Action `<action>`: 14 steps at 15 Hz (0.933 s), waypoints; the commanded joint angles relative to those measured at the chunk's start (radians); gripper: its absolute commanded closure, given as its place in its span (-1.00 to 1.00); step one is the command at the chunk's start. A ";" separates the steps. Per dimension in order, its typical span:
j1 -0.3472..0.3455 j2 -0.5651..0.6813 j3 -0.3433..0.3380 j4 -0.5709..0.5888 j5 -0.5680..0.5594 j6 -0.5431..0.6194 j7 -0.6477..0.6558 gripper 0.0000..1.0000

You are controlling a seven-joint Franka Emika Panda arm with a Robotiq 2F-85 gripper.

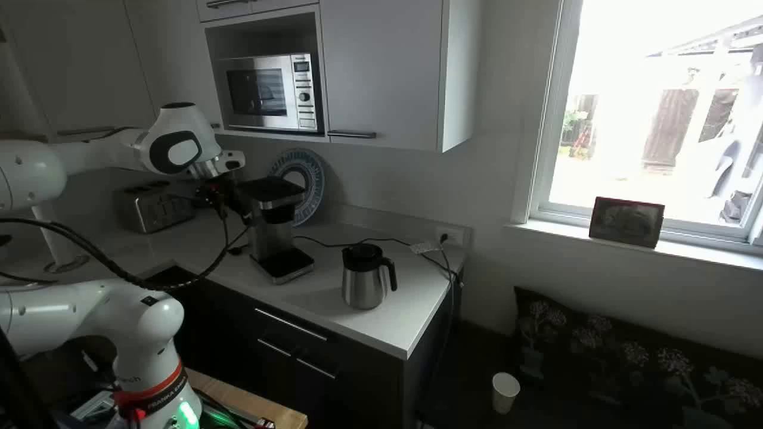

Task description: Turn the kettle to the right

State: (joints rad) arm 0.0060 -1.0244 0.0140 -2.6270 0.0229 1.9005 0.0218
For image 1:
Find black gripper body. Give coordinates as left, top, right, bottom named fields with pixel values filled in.
left=193, top=176, right=252, bottom=225

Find steel kettle with black lid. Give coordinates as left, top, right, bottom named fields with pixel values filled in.
left=342, top=243, right=399, bottom=311

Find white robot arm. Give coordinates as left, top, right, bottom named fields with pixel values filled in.
left=0, top=104, right=246, bottom=429

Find blue white decorative plate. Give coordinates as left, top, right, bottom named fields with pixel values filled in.
left=270, top=151, right=326, bottom=226

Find silver toaster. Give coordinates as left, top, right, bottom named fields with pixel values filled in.
left=115, top=182, right=193, bottom=234

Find black steel coffee maker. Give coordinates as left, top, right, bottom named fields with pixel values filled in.
left=241, top=176, right=316, bottom=284

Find stainless steel microwave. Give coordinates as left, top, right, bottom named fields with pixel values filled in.
left=214, top=54, right=320, bottom=133

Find white left cabinet door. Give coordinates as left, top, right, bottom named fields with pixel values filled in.
left=0, top=0, right=155, bottom=142

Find dark lower cabinet drawers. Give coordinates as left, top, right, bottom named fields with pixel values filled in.
left=174, top=282, right=453, bottom=429

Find white paper cup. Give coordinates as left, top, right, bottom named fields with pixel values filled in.
left=492, top=372, right=521, bottom=416

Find dark floral cushion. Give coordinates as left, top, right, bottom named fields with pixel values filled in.
left=516, top=286, right=763, bottom=429

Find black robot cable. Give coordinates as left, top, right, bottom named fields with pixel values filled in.
left=0, top=188, right=266, bottom=294

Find white wall power outlet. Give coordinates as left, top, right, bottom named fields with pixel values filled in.
left=437, top=226, right=465, bottom=245

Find small dark picture frame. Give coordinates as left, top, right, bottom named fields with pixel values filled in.
left=589, top=199, right=666, bottom=249

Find window with white frame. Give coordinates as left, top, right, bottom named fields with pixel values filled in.
left=527, top=0, right=763, bottom=254

